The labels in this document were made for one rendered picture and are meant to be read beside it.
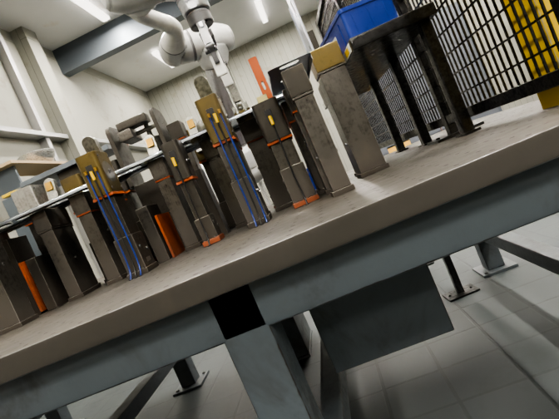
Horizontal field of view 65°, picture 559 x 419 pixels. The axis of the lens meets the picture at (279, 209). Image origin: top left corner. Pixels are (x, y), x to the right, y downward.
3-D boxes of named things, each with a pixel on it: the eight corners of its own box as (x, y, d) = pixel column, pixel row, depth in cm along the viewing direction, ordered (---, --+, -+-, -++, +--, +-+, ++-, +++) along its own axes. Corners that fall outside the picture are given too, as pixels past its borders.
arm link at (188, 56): (153, 31, 173) (185, 22, 177) (153, 49, 191) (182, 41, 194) (166, 61, 174) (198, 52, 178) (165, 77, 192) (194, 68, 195)
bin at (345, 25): (355, 52, 123) (338, 9, 123) (333, 82, 154) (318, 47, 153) (407, 31, 125) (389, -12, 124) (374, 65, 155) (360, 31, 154)
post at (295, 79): (333, 198, 93) (279, 71, 91) (332, 197, 98) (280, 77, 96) (355, 188, 92) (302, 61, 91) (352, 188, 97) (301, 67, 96)
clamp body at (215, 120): (247, 233, 106) (189, 100, 105) (251, 227, 118) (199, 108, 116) (272, 222, 106) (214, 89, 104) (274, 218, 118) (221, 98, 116)
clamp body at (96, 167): (123, 285, 111) (66, 159, 109) (140, 274, 123) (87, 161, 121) (146, 275, 111) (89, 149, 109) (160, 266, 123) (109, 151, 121)
